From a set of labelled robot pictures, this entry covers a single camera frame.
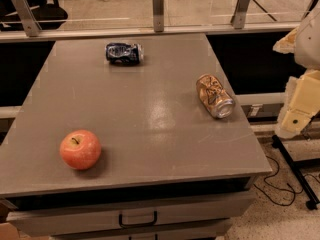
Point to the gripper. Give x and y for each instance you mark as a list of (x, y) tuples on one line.
[(309, 40)]

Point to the orange soda can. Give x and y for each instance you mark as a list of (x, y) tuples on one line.
[(214, 97)]

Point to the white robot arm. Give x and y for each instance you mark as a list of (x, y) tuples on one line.
[(307, 51)]

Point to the crushed blue pepsi can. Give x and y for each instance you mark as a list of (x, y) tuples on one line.
[(125, 53)]

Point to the black stand leg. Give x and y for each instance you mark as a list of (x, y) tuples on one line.
[(296, 167)]

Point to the lower grey drawer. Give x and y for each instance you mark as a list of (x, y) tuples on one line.
[(205, 229)]

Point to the red apple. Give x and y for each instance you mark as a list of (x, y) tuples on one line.
[(80, 149)]

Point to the black office chair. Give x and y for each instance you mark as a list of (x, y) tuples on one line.
[(48, 13)]

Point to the right metal rail bracket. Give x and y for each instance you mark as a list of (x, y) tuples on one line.
[(239, 16)]

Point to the metal rail bracket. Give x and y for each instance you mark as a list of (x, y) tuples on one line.
[(30, 25), (158, 15), (239, 16)]

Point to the grey drawer with black handle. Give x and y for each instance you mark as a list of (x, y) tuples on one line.
[(125, 215)]

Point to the middle metal rail bracket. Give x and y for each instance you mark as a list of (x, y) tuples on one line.
[(158, 15)]

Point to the horizontal metal rail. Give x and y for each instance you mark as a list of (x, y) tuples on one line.
[(54, 35)]

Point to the left metal rail bracket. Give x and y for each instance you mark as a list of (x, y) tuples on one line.
[(30, 25)]

